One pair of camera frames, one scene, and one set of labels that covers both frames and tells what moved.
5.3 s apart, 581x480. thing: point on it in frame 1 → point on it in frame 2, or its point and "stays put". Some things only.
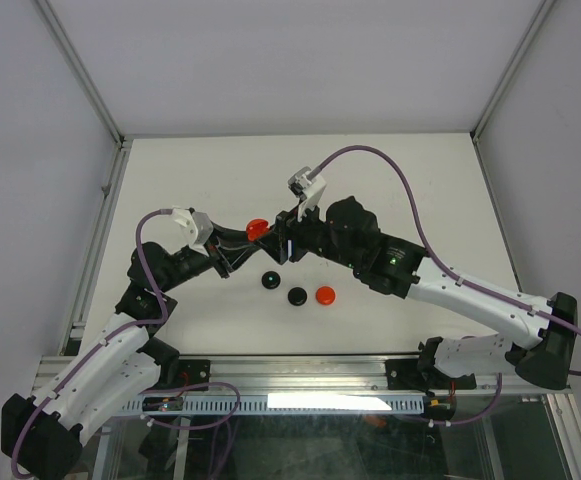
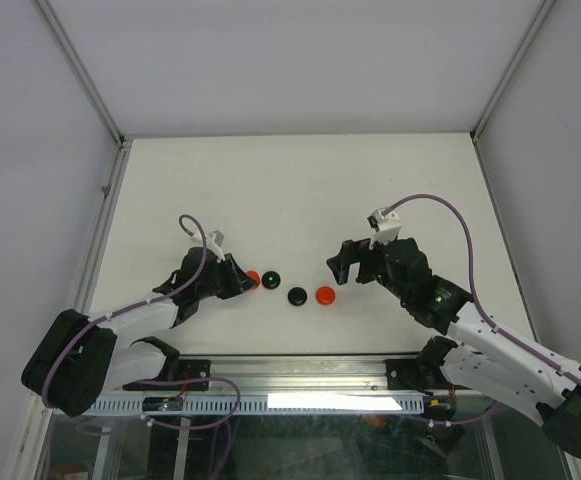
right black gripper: (288, 229) → (352, 252)
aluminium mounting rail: (287, 372) stays put
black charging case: (270, 280) stays put
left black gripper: (218, 256) → (237, 280)
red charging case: (325, 295) stays put
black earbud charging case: (297, 296) stays put
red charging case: (256, 228) → (254, 275)
